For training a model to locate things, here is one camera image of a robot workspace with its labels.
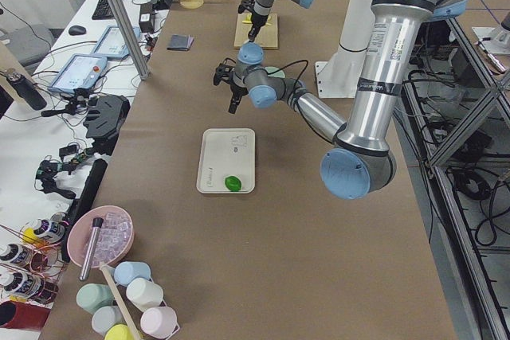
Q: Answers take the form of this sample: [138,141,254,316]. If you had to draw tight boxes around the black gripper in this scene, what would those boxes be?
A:
[213,57,245,113]
[238,0,268,41]

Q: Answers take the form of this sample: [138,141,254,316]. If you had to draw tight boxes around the mint green bowl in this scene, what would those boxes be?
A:
[265,66,286,78]

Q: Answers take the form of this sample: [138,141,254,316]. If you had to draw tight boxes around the pink ice bowl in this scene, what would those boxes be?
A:
[67,205,135,268]

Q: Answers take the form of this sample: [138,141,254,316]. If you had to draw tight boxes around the yellow plastic knife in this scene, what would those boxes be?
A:
[241,19,272,26]

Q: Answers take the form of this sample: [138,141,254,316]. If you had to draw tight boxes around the bamboo cutting board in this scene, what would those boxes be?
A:
[233,13,278,50]

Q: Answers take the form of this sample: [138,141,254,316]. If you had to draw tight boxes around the cream rabbit tray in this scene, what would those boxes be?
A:
[196,128,256,193]

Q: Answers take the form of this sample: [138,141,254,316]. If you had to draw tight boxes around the grey folded cloth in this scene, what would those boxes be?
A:
[167,34,194,51]

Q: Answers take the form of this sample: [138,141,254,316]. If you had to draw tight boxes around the green lime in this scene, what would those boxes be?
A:
[224,175,242,192]

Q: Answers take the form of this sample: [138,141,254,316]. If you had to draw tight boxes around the black plastic device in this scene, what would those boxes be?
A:
[83,95,130,155]

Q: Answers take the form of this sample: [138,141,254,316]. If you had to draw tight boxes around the far teach pendant tablet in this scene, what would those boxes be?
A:
[89,25,129,61]

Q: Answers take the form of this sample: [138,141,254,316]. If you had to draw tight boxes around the teach pendant tablet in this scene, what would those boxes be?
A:
[48,53,108,95]
[89,25,129,61]

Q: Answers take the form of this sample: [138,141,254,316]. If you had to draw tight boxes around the black keyboard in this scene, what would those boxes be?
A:
[92,0,114,20]

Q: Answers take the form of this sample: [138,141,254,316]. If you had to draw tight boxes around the near teach pendant tablet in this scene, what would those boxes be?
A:
[48,53,108,95]

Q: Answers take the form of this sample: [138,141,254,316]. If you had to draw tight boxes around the black computer mouse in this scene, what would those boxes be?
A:
[68,25,87,36]

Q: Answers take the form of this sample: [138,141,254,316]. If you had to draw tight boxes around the steel tube with black cap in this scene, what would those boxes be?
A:
[79,217,104,281]

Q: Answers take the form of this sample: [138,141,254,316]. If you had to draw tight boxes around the light blue cup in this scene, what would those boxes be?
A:
[114,261,151,287]

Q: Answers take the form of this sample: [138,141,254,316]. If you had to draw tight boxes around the white cup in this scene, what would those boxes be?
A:
[126,278,164,312]

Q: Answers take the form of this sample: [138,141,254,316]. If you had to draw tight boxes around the pink cup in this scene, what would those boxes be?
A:
[140,307,178,339]

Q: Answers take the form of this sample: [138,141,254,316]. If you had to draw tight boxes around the mint green cup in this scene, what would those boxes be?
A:
[76,283,114,315]

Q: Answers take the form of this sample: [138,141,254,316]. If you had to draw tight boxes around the wooden stick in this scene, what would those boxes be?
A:
[99,263,143,340]

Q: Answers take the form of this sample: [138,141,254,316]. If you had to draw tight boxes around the grey cup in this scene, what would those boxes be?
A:
[91,306,125,336]

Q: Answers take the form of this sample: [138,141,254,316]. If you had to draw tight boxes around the yellow cup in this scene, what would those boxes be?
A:
[104,324,134,340]

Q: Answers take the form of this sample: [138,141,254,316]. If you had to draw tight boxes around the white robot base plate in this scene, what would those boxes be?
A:
[314,61,362,99]

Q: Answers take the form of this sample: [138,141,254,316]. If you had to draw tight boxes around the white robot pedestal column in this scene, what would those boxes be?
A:
[327,0,375,80]

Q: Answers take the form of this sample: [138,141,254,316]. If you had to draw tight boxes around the aluminium frame post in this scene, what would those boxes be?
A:
[108,0,149,80]

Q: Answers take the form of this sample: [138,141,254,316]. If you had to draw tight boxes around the white wire cup rack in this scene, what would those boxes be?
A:
[101,268,180,339]

